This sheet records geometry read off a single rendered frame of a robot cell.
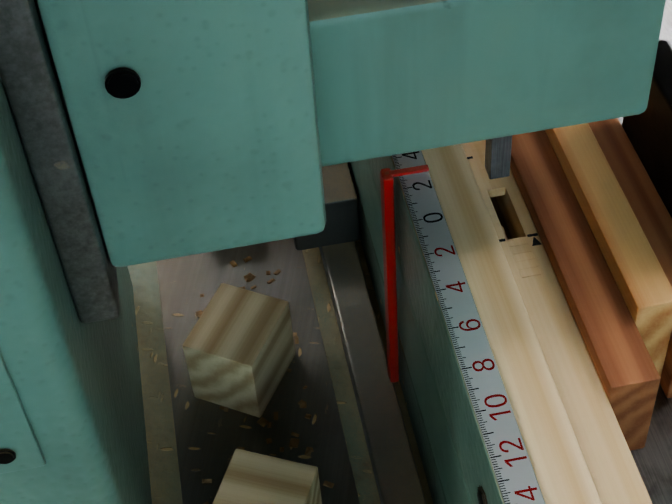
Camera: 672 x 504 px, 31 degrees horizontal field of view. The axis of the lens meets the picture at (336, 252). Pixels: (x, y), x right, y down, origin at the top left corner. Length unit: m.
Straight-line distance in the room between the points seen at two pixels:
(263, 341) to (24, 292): 0.24
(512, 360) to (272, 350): 0.19
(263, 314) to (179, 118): 0.24
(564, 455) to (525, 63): 0.14
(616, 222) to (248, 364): 0.20
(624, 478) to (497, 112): 0.14
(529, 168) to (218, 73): 0.20
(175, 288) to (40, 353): 0.30
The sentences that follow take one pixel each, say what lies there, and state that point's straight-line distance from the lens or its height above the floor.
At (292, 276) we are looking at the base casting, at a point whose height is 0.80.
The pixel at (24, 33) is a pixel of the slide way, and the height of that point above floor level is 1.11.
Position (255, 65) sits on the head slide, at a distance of 0.38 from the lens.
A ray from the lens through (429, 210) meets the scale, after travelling 0.51.
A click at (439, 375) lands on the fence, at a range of 0.50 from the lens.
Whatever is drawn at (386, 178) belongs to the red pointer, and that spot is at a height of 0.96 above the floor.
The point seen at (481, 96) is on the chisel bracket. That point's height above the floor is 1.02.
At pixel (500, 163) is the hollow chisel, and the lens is 0.52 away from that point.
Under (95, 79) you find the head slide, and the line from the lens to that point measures 0.38.
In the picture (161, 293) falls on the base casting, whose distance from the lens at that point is 0.70.
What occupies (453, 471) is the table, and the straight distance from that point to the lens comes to 0.51.
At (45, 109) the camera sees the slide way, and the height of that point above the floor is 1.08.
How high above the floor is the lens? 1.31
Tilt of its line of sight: 47 degrees down
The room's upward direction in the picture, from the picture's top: 5 degrees counter-clockwise
